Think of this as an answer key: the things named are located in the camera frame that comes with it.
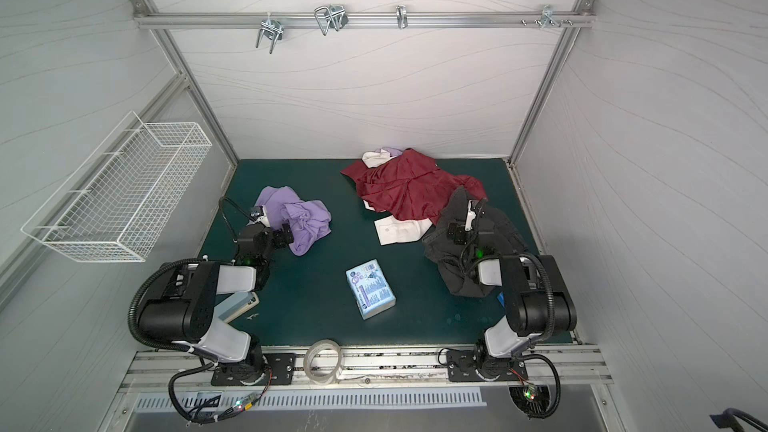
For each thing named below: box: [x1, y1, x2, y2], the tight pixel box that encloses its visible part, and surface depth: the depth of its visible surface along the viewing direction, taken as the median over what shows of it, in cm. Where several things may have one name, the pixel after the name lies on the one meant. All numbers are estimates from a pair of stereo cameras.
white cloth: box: [362, 148, 433, 247], surface depth 103 cm
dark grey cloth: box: [422, 186, 528, 298], surface depth 88 cm
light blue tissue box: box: [346, 259, 397, 320], surface depth 84 cm
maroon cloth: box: [340, 149, 487, 225], surface depth 108 cm
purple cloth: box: [255, 185, 332, 256], surface depth 99 cm
